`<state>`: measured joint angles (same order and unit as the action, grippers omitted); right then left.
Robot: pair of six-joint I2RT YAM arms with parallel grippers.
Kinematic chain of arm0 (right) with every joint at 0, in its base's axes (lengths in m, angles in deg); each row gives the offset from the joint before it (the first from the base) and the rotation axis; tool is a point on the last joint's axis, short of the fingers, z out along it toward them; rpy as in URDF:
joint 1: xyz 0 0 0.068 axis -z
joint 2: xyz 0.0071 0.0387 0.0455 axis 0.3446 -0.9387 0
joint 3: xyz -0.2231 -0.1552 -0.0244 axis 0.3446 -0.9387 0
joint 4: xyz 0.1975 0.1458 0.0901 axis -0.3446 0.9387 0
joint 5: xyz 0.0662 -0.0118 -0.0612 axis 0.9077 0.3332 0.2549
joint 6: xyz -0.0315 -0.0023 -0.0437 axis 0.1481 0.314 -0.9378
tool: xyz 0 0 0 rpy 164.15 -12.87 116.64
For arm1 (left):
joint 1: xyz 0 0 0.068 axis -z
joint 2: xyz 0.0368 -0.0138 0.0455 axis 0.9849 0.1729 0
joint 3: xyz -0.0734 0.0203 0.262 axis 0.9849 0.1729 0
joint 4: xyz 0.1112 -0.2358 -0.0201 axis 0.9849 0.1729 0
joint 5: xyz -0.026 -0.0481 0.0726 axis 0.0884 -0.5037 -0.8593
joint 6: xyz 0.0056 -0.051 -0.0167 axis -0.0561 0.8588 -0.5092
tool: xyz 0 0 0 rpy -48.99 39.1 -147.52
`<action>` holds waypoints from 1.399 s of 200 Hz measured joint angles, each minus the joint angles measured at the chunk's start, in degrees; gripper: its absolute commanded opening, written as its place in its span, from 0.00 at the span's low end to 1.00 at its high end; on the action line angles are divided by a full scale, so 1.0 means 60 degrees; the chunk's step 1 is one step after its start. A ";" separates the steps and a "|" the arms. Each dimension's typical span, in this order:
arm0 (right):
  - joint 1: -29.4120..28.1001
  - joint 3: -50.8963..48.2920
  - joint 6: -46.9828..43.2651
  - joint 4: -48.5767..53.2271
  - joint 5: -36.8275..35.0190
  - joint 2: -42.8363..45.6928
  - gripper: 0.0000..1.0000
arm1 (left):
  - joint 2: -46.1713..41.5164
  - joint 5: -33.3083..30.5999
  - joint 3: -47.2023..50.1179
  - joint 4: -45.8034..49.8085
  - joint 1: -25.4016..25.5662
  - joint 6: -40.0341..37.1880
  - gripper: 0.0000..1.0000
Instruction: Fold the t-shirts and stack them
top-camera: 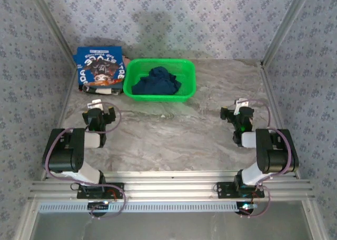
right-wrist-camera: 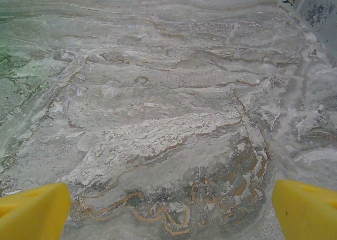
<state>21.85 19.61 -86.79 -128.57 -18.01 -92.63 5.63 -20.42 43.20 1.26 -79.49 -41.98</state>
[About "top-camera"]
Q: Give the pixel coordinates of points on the navy blue t-shirt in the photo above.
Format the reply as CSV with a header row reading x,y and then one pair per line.
x,y
158,84

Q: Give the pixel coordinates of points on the green plastic mesh basket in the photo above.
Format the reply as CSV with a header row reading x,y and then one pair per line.
x,y
185,69

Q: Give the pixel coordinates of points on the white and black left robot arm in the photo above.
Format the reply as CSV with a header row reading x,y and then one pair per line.
x,y
65,155

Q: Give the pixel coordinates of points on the folded blue printed t-shirt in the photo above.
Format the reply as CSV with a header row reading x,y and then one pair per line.
x,y
100,63

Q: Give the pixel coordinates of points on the folded pink t-shirt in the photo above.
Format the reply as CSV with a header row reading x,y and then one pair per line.
x,y
126,61

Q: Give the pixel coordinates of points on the small black controller board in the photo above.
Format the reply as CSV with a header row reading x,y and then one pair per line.
x,y
246,208
98,209

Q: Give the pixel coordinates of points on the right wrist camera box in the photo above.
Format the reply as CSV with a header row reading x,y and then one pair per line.
x,y
245,115

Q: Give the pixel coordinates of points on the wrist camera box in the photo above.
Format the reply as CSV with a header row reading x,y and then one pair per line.
x,y
245,115
94,113

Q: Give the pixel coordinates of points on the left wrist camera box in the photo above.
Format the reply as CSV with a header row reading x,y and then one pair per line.
x,y
94,113

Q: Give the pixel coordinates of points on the aluminium table side rail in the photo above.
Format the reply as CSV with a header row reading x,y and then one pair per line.
x,y
275,105
64,105

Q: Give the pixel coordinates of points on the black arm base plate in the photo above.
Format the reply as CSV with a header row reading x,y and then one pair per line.
x,y
84,194
223,192

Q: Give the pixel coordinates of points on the aluminium extrusion rail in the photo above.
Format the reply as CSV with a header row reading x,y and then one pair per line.
x,y
171,187

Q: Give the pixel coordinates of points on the aluminium frame post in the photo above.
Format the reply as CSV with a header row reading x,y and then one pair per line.
x,y
54,29
285,26

